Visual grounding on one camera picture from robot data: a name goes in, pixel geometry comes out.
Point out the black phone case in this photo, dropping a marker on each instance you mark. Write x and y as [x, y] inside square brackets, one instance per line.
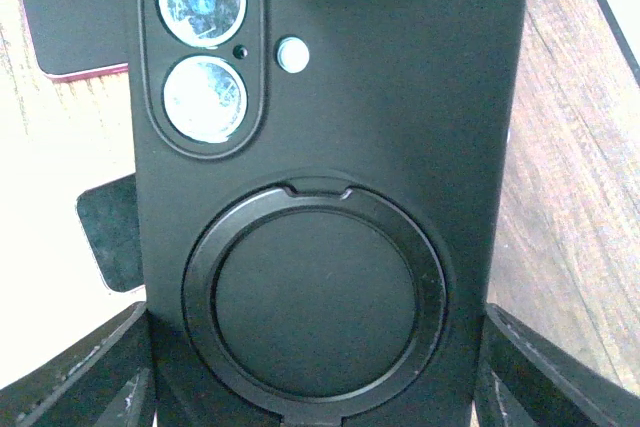
[318, 186]

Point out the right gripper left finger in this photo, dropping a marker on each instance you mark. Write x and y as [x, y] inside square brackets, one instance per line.
[105, 379]

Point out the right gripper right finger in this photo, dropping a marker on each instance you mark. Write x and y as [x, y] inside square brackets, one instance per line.
[525, 380]

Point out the black screen pink phone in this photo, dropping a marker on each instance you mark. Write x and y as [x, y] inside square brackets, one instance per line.
[109, 217]

